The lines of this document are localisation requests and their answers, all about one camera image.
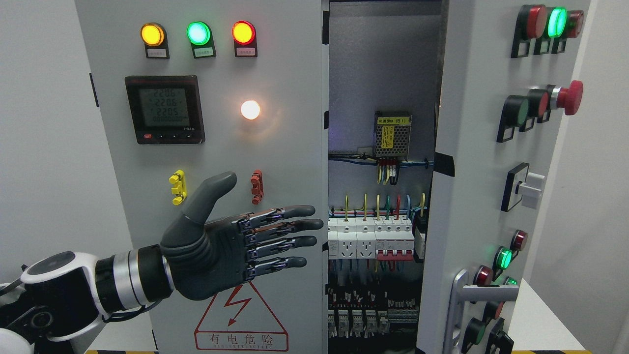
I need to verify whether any metal mesh power supply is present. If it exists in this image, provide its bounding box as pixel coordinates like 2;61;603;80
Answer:
373;111;412;159

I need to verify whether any green indicator lamp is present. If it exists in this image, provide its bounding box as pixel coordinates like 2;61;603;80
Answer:
186;22;216;59

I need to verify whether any white selector knob right door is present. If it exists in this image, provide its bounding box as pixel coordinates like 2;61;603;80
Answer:
501;163;546;211

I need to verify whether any red terminal post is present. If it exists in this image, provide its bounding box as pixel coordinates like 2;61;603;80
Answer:
250;170;264;205

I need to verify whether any red indicator lamp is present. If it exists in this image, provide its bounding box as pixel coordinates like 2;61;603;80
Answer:
232;21;258;58

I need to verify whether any black digital power meter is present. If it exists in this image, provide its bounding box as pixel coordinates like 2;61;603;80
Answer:
124;75;205;144

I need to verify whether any dark grey robot left hand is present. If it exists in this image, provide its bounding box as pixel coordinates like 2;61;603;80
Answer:
160;171;324;300

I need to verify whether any black surge protector module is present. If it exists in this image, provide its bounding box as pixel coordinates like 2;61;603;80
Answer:
413;212;428;264

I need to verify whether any red high voltage warning sign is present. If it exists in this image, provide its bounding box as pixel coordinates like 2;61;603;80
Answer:
195;282;289;352

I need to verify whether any white glowing indicator lamp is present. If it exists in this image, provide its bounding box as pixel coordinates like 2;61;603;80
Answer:
240;99;261;120

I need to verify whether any relay terminal row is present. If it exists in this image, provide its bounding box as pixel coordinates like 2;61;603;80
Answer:
325;284;420;340

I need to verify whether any white socket and breaker row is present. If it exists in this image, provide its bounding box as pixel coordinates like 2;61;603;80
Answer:
328;216;415;261

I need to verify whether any red emergency stop button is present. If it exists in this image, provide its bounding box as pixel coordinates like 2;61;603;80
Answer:
546;80;584;116

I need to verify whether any grey cabinet door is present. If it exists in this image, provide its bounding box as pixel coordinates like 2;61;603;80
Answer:
416;0;591;354
76;0;327;354

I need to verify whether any silver door handle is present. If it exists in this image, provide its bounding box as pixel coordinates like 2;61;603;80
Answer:
442;269;519;354

